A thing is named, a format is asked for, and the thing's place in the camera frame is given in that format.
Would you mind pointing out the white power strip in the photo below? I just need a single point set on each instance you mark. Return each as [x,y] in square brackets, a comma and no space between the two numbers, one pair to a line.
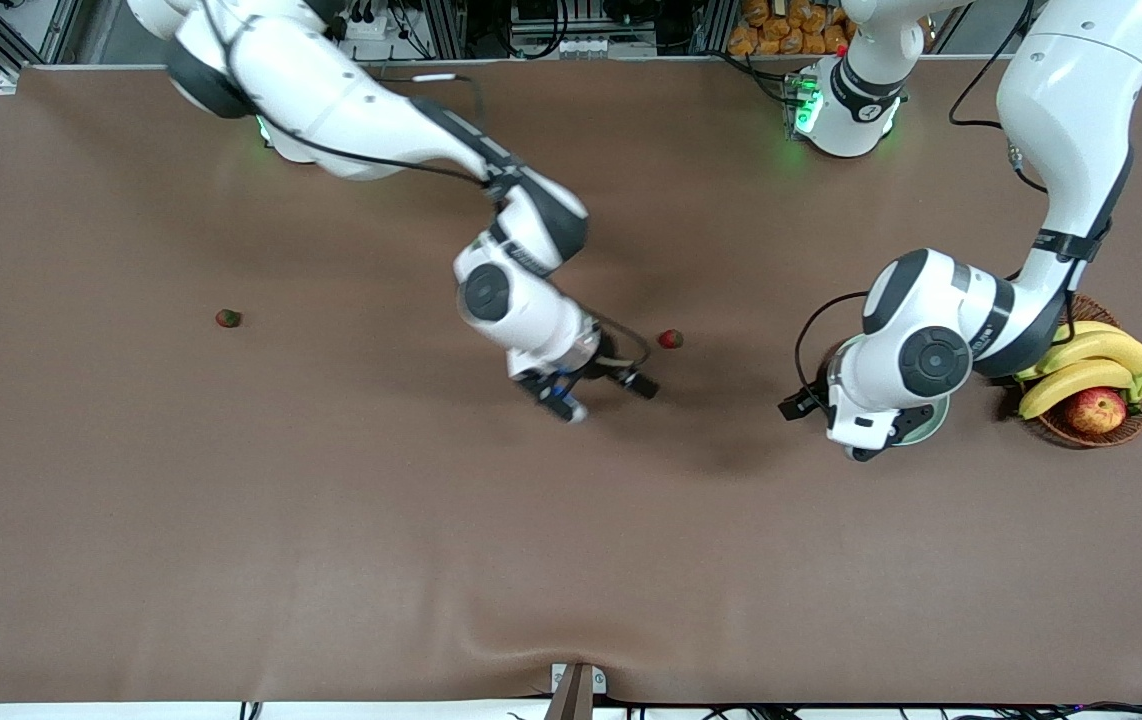
[371,28]

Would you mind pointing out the orange packaged snacks pile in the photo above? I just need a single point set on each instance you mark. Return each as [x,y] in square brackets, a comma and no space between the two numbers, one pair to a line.
[781,30]

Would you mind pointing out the white connector block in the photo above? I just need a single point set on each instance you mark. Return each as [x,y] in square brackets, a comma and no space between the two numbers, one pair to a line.
[591,46]

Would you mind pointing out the yellow banana bunch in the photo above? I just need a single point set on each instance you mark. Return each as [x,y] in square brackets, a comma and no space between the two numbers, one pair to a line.
[1106,350]

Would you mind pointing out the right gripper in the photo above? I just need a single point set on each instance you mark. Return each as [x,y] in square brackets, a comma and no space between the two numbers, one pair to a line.
[612,368]

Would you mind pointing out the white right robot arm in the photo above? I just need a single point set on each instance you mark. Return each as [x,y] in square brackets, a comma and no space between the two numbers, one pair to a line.
[331,90]

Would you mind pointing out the brown wicker basket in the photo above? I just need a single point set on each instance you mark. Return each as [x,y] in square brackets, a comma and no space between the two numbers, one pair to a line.
[1061,428]

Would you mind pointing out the brown table mat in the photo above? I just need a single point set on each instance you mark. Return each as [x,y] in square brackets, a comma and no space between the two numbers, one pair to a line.
[571,520]

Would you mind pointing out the red apple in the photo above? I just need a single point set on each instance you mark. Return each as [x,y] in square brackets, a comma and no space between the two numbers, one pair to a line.
[1096,410]

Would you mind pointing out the pale green round plate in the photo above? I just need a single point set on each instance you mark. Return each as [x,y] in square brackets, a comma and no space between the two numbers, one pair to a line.
[936,415]

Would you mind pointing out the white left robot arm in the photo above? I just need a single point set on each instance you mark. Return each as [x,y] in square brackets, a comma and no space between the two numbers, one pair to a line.
[1071,100]

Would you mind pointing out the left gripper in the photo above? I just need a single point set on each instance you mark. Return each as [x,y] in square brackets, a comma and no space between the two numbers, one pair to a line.
[799,404]

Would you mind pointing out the aluminium frame post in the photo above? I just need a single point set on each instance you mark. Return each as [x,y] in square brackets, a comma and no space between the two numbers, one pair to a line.
[446,25]
[716,25]

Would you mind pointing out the red strawberry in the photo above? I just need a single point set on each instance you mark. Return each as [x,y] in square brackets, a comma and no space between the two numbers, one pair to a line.
[671,339]
[228,319]

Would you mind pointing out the aluminium frame profile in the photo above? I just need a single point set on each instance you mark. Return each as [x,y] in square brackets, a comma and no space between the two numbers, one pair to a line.
[21,35]

